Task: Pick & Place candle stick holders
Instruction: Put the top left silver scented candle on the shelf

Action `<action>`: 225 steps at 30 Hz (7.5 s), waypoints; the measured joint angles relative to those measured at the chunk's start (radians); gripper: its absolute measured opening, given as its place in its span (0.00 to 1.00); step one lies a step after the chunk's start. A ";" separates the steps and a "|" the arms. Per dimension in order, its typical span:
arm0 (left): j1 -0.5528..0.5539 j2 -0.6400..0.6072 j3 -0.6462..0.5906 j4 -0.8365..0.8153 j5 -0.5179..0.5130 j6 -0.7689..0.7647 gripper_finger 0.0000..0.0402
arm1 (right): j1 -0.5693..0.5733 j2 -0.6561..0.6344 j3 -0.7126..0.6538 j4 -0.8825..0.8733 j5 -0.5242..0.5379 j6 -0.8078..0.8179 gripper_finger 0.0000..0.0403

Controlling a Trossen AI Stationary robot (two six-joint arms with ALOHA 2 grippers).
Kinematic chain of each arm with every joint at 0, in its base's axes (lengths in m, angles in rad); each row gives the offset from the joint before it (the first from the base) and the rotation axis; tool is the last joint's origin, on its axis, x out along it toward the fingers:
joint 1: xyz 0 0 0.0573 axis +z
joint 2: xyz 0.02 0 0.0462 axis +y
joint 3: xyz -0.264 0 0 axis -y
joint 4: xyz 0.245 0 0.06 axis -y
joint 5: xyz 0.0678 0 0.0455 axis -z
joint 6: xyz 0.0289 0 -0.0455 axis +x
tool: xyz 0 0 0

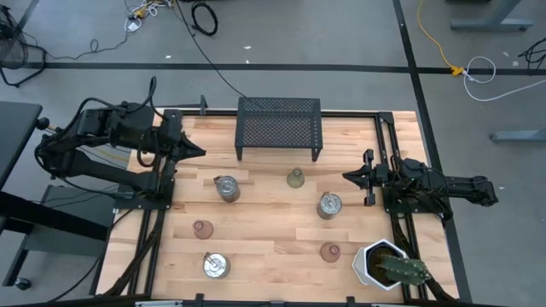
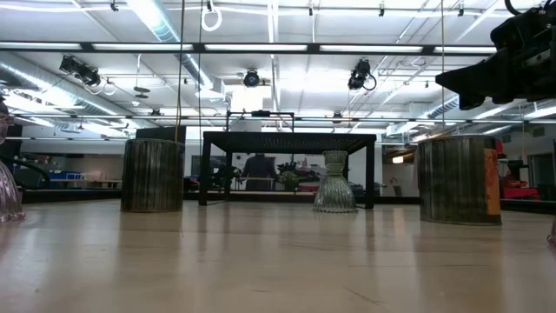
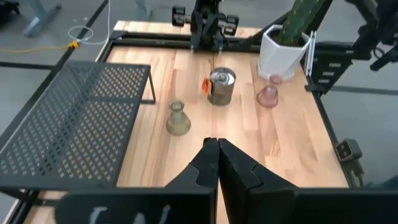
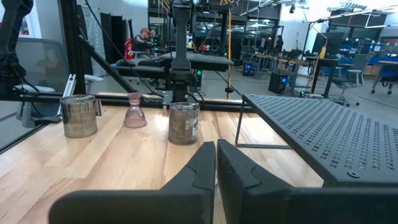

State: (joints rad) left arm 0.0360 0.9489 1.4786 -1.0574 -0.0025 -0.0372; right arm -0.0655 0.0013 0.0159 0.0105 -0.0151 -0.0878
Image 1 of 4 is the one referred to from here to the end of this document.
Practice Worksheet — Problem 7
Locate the white hexagonal planter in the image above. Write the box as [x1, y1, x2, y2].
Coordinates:
[351, 238, 413, 292]

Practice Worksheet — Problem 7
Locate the grey desk leg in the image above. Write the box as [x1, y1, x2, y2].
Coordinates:
[445, 0, 535, 32]

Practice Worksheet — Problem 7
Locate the black cable bundle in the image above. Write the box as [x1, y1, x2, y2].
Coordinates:
[517, 36, 546, 72]

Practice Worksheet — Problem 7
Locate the coiled black cable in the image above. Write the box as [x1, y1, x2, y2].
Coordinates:
[190, 2, 219, 37]

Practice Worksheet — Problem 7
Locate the long black cable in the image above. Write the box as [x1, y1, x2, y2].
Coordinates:
[174, 0, 247, 99]

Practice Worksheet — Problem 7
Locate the black perforated metal shelf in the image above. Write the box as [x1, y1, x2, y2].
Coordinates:
[234, 96, 324, 162]

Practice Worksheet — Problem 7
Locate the green glass candlestick holder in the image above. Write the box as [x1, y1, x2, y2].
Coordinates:
[286, 167, 305, 189]

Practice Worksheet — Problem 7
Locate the grey metal bracket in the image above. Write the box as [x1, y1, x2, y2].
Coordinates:
[134, 299, 184, 307]

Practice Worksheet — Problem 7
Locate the dark striped candle tin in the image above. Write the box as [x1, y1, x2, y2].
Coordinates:
[212, 174, 241, 204]

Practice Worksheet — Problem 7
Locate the white floor cable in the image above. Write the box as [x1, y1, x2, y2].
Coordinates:
[462, 55, 546, 102]

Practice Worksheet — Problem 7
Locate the black mesh fan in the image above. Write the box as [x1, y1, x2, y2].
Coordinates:
[0, 3, 48, 89]

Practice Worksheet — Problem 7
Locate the pink glass candlestick holder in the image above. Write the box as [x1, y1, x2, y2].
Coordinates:
[319, 241, 342, 264]
[192, 219, 215, 240]

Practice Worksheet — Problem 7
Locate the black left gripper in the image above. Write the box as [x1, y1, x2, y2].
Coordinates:
[158, 109, 207, 171]

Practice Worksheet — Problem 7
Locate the white power strip with cables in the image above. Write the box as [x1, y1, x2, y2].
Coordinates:
[123, 0, 174, 33]

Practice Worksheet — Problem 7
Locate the black table clamp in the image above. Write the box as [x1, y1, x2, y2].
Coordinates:
[153, 94, 209, 117]

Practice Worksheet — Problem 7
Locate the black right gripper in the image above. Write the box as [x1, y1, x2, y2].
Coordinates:
[342, 148, 392, 207]

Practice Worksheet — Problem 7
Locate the black aluminium table frame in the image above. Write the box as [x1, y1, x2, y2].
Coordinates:
[91, 108, 453, 302]

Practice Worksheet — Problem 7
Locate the black desk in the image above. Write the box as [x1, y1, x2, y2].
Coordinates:
[0, 101, 113, 291]

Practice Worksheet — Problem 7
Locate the floral label candle tin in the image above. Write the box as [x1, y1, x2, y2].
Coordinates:
[201, 252, 232, 281]

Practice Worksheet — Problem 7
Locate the yellow extension cable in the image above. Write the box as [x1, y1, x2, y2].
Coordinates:
[416, 0, 465, 78]

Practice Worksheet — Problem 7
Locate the green cactus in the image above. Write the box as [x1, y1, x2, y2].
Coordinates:
[375, 254, 432, 287]

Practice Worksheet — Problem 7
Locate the thin black floor cable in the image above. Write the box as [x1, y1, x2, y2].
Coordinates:
[23, 29, 129, 61]

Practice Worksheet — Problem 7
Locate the grey desk foot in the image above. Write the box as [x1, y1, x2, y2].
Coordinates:
[489, 129, 546, 143]

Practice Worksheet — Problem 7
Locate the orange label candle tin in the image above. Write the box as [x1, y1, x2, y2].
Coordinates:
[316, 191, 344, 221]

